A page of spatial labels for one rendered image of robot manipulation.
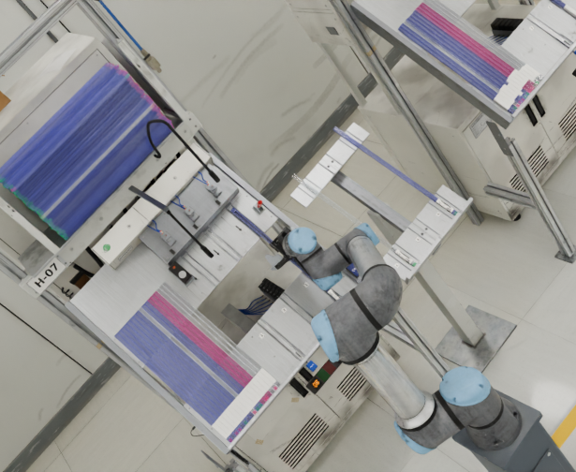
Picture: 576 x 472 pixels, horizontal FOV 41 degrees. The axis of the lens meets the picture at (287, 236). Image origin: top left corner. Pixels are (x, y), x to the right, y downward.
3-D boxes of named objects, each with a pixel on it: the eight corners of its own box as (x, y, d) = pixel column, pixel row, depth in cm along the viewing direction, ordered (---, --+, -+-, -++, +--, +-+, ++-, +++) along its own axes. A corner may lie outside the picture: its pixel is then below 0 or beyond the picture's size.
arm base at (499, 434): (532, 414, 205) (519, 395, 200) (500, 460, 202) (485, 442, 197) (489, 392, 218) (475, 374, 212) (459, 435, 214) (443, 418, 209)
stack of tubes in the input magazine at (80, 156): (177, 126, 248) (122, 64, 233) (65, 242, 238) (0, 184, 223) (161, 121, 258) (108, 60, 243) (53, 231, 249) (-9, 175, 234)
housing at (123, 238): (216, 170, 268) (212, 155, 254) (118, 274, 259) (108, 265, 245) (199, 156, 269) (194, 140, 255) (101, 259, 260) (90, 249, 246)
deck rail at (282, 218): (369, 289, 255) (370, 286, 249) (365, 293, 254) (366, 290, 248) (211, 158, 268) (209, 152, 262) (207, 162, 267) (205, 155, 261)
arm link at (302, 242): (302, 261, 213) (285, 236, 212) (296, 263, 223) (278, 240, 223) (325, 243, 214) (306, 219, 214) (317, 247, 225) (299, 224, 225)
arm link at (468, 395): (510, 409, 199) (490, 382, 191) (467, 439, 200) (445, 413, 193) (488, 379, 209) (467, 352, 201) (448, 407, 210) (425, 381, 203)
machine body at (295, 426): (408, 364, 314) (331, 274, 280) (296, 500, 302) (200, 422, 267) (320, 310, 367) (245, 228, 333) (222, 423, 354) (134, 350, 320)
